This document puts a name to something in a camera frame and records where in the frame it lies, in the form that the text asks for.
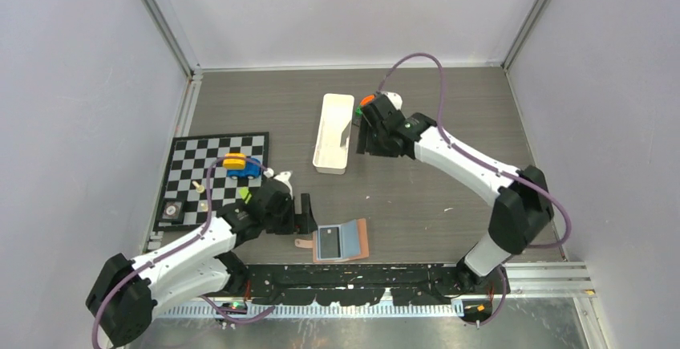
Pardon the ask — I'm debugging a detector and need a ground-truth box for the black credit card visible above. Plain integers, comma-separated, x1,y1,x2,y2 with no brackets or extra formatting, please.
317,226,342,260

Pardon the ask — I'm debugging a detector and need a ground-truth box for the brown leather card holder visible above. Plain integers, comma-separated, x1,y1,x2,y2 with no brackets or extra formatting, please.
294,218,370,264

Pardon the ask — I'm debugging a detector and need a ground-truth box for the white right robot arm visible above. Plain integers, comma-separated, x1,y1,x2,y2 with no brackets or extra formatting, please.
357,92,554,294

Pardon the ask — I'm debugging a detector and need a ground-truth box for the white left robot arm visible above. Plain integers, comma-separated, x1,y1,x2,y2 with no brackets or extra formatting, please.
86,174,318,348

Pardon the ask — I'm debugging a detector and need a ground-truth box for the green rectangular block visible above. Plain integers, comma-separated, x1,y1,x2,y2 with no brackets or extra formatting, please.
237,187,252,203

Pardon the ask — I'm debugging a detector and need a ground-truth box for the white plastic tray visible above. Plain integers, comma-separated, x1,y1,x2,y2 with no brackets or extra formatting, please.
312,93,354,175

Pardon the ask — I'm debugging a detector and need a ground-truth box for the blue toy car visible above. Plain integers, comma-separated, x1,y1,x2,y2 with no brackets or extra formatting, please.
226,158,261,180

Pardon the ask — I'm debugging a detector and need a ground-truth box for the yellow toy brick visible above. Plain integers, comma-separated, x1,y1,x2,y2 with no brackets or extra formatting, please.
221,152,247,170

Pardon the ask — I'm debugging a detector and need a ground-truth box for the cream chess pawn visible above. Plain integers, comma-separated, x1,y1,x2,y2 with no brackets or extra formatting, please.
192,181,205,193

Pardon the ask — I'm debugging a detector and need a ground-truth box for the black white chessboard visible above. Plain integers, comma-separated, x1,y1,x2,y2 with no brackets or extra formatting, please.
152,132,270,233

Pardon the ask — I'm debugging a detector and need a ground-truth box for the poker chip in case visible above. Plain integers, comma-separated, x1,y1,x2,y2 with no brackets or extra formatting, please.
160,200,184,224

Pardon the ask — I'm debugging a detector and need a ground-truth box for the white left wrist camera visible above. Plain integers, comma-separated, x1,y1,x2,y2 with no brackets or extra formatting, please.
263,168,294,197

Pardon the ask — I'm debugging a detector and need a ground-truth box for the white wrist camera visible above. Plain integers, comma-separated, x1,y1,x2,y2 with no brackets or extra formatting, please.
263,168,294,197
382,91,403,110

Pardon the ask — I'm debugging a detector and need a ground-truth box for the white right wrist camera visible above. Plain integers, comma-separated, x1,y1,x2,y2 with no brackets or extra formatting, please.
382,91,403,110

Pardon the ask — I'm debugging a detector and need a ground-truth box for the orange plastic ring toy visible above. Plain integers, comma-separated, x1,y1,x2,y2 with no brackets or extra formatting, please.
359,95,375,107

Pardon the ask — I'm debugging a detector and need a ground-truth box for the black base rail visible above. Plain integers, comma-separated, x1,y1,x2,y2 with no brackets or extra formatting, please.
247,263,507,306

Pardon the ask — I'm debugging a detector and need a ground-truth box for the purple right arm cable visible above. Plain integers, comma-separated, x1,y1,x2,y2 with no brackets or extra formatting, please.
377,52,573,250

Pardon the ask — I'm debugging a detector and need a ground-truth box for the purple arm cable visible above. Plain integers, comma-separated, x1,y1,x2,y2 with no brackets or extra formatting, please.
377,52,573,250
91,156,280,349

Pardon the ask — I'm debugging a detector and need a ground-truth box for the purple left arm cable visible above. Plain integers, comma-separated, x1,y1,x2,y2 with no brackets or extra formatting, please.
91,156,280,349

